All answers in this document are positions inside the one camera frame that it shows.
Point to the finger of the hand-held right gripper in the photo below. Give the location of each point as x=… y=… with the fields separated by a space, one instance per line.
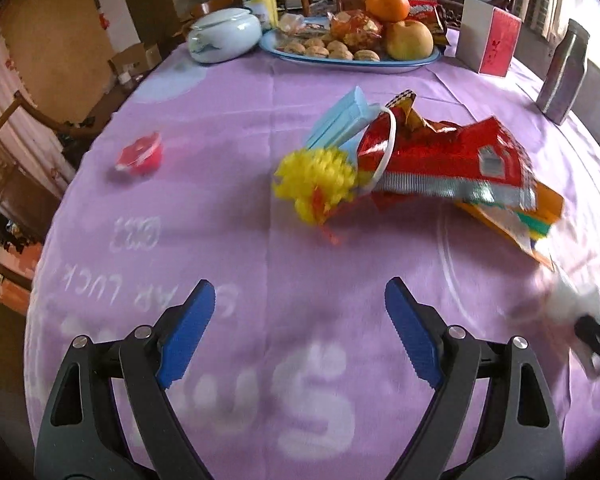
x=597 y=329

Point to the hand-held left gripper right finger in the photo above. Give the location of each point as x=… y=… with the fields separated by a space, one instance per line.
x=412 y=330

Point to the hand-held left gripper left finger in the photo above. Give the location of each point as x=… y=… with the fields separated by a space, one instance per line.
x=187 y=332

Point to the orange striped packet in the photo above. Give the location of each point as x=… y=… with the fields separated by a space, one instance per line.
x=530 y=220

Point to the yellow pompom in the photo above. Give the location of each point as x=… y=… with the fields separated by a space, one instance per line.
x=315 y=185

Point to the red foil snack wrapper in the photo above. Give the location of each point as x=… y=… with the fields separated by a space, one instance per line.
x=445 y=155

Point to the red jelly cup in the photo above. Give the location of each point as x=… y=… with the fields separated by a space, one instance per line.
x=140 y=155

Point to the blue face mask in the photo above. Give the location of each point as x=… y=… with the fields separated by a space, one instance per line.
x=342 y=115

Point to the purple printed tablecloth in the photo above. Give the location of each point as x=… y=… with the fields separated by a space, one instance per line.
x=260 y=260

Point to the grey metal bottle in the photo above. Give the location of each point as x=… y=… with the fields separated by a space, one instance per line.
x=562 y=72

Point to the round-backed wooden chair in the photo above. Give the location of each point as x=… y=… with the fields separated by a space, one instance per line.
x=40 y=117

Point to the blue oval plate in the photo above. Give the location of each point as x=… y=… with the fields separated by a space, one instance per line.
x=410 y=64

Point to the open cardboard box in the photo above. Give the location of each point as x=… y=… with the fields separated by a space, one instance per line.
x=135 y=60

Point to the yellow apple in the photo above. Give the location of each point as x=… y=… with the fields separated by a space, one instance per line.
x=411 y=40

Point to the pile of walnuts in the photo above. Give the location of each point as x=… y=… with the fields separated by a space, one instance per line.
x=320 y=51

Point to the white ceramic lidded jar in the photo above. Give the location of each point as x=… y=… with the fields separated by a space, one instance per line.
x=225 y=37

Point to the red and white box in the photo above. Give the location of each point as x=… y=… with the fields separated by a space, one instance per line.
x=490 y=40

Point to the clear bag of orange sweets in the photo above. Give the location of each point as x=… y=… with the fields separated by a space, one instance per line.
x=355 y=29

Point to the floral pink curtain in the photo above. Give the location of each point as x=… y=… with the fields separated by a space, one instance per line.
x=0 y=85

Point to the red snack packet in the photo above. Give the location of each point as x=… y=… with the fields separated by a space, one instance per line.
x=428 y=12

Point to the small clear bag of sweets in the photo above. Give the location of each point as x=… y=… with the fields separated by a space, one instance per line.
x=290 y=23

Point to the orange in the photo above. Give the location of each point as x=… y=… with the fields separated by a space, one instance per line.
x=387 y=2

